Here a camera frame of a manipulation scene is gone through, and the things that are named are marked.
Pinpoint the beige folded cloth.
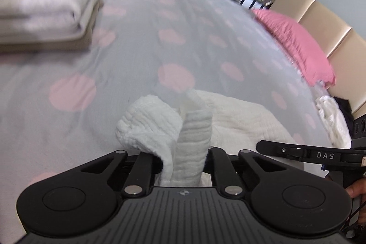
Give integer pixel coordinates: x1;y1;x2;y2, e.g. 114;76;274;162
0;0;104;54

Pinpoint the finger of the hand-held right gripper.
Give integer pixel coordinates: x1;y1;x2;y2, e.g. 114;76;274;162
256;139;304;160

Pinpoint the white crinkled garment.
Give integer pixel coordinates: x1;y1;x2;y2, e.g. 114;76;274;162
115;89;325;187
315;95;352;149

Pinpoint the white fluffy folded blanket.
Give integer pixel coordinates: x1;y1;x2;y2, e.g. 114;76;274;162
0;0;100;39

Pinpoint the person's right hand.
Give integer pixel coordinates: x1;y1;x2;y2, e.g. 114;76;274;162
344;178;366;199

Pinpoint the pink pillow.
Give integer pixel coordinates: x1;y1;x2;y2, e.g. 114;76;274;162
252;9;336;87

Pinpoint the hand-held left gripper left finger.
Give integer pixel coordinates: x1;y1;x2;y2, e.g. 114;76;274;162
74;149;164;199

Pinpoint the beige padded headboard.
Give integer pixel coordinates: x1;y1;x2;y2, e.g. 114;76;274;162
269;0;366;116

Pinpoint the black garment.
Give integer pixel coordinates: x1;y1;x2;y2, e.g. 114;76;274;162
334;97;355;120

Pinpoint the grey bed with pink dots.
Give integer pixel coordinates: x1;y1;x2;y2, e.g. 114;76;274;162
0;0;351;244

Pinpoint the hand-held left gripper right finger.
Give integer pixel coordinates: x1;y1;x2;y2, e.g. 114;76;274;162
204;147;286;199

